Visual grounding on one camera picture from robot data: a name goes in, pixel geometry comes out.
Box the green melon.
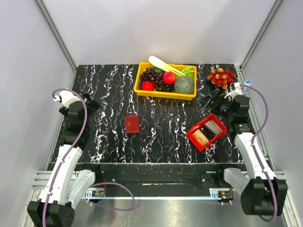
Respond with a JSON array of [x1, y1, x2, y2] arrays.
[[174, 75, 195, 94]]

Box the dark green cucumber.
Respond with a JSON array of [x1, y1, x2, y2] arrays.
[[152, 67, 165, 73]]

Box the red apple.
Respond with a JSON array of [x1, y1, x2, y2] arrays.
[[163, 72, 177, 85], [141, 81, 154, 91]]

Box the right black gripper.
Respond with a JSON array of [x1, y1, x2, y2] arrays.
[[197, 89, 234, 121]]

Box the red card holder wallet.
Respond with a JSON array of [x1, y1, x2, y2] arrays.
[[125, 115, 140, 133]]

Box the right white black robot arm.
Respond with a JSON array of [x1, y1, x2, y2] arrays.
[[198, 83, 288, 222]]

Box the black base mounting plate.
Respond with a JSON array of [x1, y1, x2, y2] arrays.
[[75, 163, 247, 188]]

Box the yellow plastic fruit tray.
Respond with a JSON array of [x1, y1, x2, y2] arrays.
[[134, 62, 197, 100]]

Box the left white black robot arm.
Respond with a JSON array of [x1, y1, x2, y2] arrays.
[[27, 88, 103, 227]]

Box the stack of credit cards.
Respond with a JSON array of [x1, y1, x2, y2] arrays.
[[192, 120, 223, 146]]

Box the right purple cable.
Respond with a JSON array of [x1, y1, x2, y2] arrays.
[[201, 85, 279, 222]]

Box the red apple upper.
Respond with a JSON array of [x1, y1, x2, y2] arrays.
[[163, 72, 177, 85]]

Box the clear water bottle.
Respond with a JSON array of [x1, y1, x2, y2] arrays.
[[240, 79, 251, 96]]

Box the green lettuce leaf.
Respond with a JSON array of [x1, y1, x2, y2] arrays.
[[181, 65, 195, 78]]

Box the dark purple grape bunch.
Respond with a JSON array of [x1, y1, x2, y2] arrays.
[[138, 68, 174, 93]]

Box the red apple lower left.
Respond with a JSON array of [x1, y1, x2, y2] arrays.
[[141, 81, 154, 91]]

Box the white green leek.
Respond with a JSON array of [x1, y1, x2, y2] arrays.
[[148, 56, 185, 77]]

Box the red plastic card bin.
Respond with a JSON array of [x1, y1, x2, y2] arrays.
[[186, 114, 227, 152]]

